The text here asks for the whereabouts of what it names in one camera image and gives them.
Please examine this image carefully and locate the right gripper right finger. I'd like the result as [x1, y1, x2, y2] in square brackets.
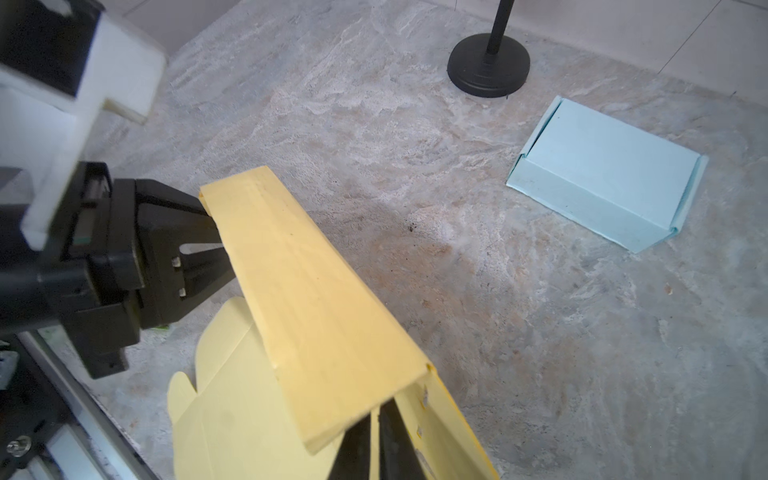
[379, 399, 426, 480]

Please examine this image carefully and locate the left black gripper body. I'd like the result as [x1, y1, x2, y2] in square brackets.
[39, 162, 235, 379]

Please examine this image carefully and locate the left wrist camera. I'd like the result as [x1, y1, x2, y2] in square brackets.
[1, 1, 167, 251]

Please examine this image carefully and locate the light blue paper box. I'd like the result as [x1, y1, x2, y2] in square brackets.
[506, 97, 708, 253]

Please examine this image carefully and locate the aluminium mounting rail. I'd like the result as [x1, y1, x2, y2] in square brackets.
[1, 332, 157, 479]

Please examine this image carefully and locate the yellow paper box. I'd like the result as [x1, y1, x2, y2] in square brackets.
[167, 167, 497, 479]

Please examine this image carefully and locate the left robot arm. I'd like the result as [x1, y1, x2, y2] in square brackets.
[1, 162, 234, 379]

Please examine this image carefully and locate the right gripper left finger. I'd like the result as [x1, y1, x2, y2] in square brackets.
[327, 415, 371, 480]

